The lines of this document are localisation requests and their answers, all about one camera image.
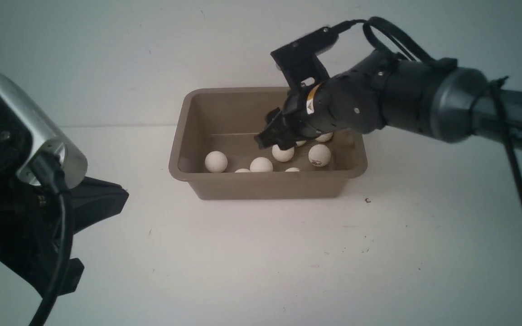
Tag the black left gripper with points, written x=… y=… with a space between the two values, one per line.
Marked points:
x=30 y=240

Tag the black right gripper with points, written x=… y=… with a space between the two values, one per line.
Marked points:
x=341 y=102

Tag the white ping-pong ball with logo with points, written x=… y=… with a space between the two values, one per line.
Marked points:
x=324 y=138

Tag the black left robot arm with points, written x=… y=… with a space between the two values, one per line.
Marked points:
x=30 y=223

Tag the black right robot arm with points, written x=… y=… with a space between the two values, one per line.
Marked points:
x=438 y=100

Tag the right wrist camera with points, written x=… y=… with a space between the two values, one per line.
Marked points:
x=298 y=61

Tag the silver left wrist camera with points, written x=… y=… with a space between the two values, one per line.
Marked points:
x=26 y=132

